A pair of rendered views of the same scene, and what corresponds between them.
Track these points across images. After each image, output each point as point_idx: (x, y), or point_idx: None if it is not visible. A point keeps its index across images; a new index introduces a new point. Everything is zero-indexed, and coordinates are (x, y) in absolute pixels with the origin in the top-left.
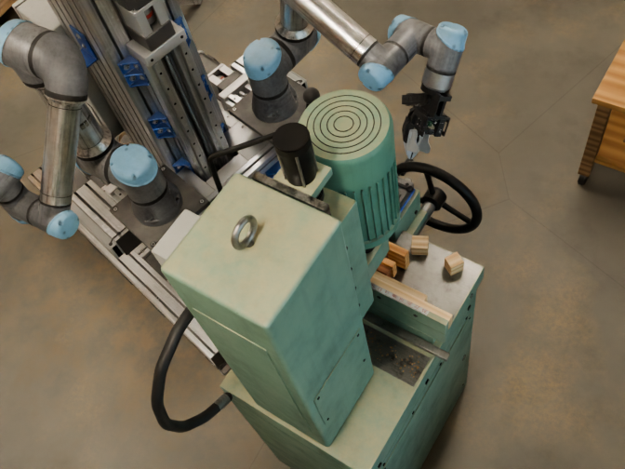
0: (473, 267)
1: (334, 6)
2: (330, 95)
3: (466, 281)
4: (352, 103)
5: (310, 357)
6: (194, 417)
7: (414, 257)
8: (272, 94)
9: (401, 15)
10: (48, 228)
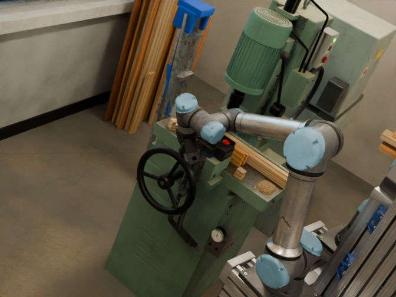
0: (161, 124)
1: (270, 118)
2: (279, 25)
3: (167, 121)
4: (269, 19)
5: None
6: (300, 109)
7: None
8: None
9: (217, 126)
10: None
